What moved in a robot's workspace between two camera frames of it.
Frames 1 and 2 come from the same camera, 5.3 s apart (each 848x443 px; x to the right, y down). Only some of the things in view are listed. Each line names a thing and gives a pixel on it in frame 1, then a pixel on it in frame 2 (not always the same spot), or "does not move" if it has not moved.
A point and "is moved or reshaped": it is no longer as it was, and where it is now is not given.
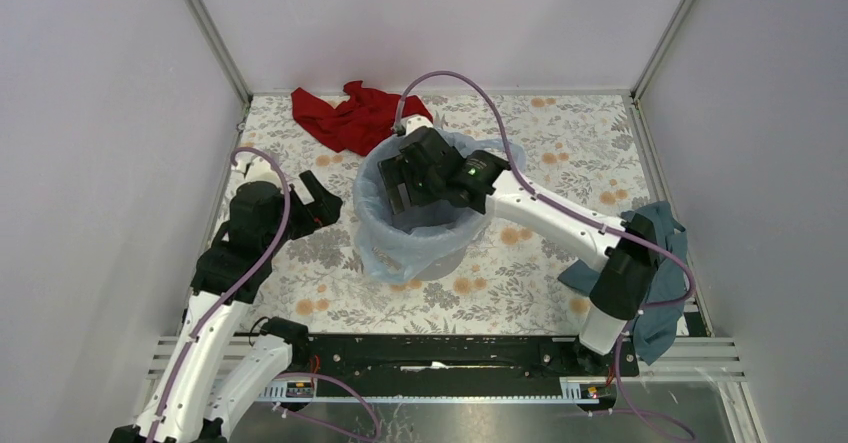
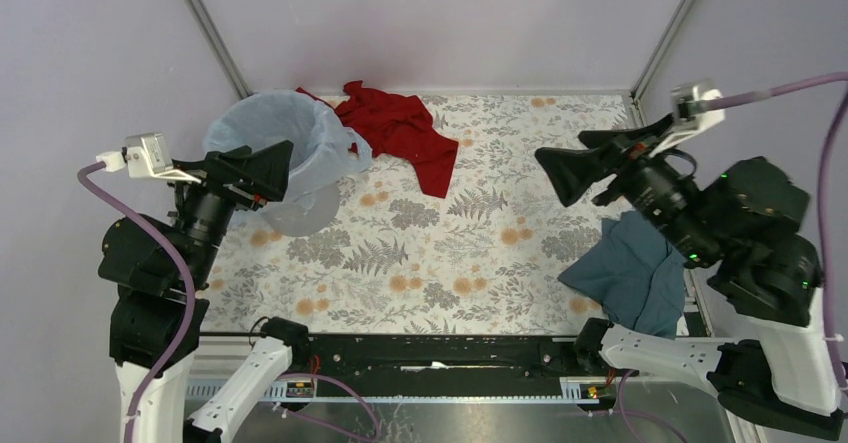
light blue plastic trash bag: (396, 247) to (323, 150)
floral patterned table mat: (582, 151) does not move
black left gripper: (324, 209) to (263, 171)
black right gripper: (396, 171) to (568, 168)
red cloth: (360, 119) does not move
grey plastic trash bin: (441, 267) is moved or reshaped
